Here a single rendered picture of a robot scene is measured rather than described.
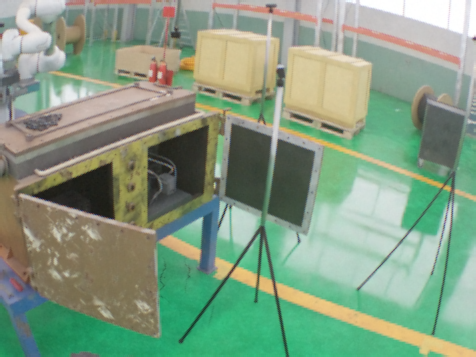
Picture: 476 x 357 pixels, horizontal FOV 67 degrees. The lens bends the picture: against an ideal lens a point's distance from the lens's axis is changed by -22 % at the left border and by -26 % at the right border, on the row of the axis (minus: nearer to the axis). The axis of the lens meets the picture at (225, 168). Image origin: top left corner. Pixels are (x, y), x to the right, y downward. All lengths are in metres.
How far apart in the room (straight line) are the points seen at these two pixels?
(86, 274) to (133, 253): 0.30
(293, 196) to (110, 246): 1.32
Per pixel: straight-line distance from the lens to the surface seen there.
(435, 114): 6.02
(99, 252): 1.69
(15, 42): 2.17
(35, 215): 1.80
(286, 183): 2.64
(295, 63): 6.79
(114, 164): 2.20
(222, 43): 7.52
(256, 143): 2.68
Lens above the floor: 2.05
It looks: 24 degrees down
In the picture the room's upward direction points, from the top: 5 degrees clockwise
